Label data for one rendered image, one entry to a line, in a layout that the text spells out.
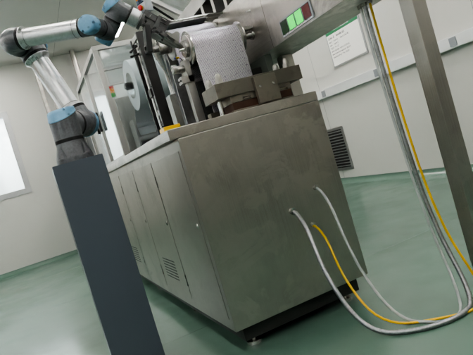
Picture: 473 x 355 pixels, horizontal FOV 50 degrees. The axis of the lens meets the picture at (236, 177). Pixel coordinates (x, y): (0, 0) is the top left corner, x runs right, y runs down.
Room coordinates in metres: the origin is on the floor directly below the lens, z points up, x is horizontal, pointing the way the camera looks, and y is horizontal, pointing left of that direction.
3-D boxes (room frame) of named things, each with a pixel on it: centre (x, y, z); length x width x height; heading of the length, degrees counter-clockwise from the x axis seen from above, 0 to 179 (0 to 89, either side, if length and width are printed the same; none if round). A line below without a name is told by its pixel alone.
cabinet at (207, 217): (3.17, 0.34, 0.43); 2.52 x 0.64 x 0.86; 22
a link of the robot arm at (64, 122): (2.12, 0.62, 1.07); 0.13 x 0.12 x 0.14; 165
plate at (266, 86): (2.09, -0.22, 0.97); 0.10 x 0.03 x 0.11; 112
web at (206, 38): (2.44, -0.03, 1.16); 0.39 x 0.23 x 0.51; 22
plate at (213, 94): (2.17, -0.18, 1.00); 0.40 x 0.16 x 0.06; 112
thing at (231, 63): (2.26, -0.09, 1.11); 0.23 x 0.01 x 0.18; 112
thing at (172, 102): (2.98, 0.21, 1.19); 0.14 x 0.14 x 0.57
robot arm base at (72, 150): (2.11, 0.62, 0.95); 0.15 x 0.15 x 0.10
